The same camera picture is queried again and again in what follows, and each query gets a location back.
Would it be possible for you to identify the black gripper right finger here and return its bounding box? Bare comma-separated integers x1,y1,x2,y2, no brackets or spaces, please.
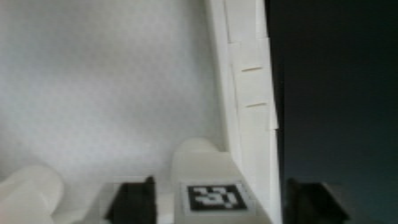
286,178,361,224

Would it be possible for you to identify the white desk leg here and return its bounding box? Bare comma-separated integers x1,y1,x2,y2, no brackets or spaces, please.
0,165,64,224
173,138,274,224

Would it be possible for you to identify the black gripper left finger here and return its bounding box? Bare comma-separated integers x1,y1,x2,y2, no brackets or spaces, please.
105,176,158,224

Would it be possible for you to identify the white L-shaped fence bar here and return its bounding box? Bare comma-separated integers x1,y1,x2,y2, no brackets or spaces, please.
224,0,281,224

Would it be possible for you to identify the white desk tabletop tray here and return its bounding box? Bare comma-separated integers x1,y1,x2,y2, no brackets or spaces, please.
0,0,224,224

